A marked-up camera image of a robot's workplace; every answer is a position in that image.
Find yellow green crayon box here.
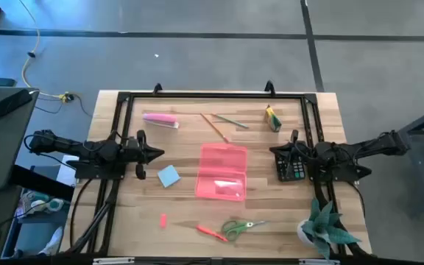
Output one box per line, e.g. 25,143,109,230
264,105,283,133

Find white plant pot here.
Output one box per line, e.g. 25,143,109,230
296,219,318,248

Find pink and white stapler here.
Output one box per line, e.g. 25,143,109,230
141,113,180,130

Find teal pencil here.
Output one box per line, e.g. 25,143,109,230
211,113,250,130

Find green artificial plant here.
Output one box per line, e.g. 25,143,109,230
300,198,362,261

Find yellow floor cable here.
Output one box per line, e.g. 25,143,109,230
17,0,70,103

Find blue sticky note pad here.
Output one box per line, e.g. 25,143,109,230
156,164,182,189

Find yellow pencil with pink eraser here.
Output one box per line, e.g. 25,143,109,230
199,113,230,144

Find silver metal bracket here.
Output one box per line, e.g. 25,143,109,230
298,258,341,265
92,257,135,265

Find black calculator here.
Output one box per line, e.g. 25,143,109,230
273,149,307,183

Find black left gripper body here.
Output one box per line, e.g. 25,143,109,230
121,129,148,180

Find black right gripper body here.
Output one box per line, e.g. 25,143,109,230
289,129,311,177

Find green handled scissors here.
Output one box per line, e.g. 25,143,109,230
220,219,268,242

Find black phone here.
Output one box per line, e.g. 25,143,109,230
0,88,34,119

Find black desk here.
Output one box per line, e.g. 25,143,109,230
0,87,40,191

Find orange highlighter pen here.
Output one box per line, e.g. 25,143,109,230
195,225,230,243

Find black metal table frame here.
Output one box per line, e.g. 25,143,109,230
72,90,371,258

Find white paper sheet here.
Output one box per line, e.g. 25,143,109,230
56,154,79,187

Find pink translucent pencil case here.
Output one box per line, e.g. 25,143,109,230
194,143,249,202

